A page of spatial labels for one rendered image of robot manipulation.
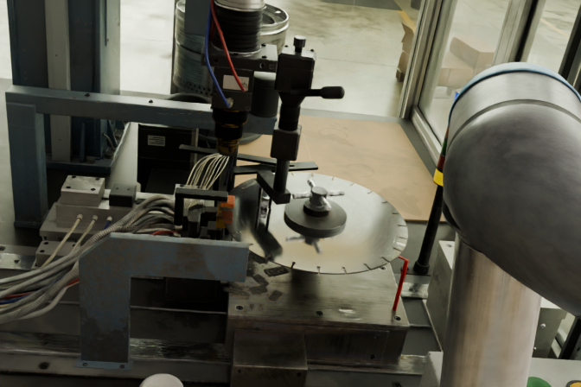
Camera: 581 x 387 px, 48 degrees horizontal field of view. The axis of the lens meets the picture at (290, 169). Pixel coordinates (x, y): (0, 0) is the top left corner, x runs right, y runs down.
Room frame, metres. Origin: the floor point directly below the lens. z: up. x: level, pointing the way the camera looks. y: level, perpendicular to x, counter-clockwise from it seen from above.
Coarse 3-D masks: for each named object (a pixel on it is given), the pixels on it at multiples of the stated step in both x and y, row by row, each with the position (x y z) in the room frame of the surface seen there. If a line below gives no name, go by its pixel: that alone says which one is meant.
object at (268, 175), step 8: (280, 168) 0.94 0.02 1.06; (288, 168) 0.94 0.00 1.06; (264, 176) 0.98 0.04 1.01; (272, 176) 0.99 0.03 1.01; (280, 176) 0.94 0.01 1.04; (264, 184) 0.97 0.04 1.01; (272, 184) 0.96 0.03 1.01; (280, 184) 0.94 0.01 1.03; (272, 192) 0.94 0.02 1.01; (280, 192) 0.94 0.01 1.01; (288, 192) 0.94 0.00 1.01; (280, 200) 0.93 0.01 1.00; (288, 200) 0.94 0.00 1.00
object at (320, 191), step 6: (312, 186) 1.00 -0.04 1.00; (312, 192) 0.97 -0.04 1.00; (318, 192) 0.97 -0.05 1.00; (324, 192) 0.98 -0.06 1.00; (330, 192) 0.99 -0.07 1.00; (336, 192) 0.99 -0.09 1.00; (342, 192) 1.00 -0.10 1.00; (294, 198) 0.96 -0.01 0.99; (300, 198) 0.97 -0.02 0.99; (312, 198) 0.97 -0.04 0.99; (318, 198) 0.97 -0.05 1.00; (324, 198) 0.96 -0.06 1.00; (312, 204) 0.97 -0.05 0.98; (318, 204) 0.97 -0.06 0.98; (324, 204) 0.95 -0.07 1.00
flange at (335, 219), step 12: (288, 204) 1.00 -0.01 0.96; (300, 204) 1.00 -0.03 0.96; (336, 204) 1.02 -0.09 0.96; (288, 216) 0.95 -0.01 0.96; (300, 216) 0.96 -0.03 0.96; (312, 216) 0.96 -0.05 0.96; (324, 216) 0.97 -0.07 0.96; (336, 216) 0.98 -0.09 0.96; (300, 228) 0.93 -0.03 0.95; (312, 228) 0.93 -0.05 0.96; (324, 228) 0.93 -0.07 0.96; (336, 228) 0.94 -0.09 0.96
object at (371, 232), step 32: (256, 192) 1.04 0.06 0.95; (352, 192) 1.09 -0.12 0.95; (224, 224) 0.92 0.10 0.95; (256, 224) 0.93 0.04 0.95; (288, 224) 0.94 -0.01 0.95; (352, 224) 0.97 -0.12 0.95; (384, 224) 0.99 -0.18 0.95; (288, 256) 0.85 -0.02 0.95; (320, 256) 0.86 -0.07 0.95; (352, 256) 0.88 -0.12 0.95; (384, 256) 0.89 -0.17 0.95
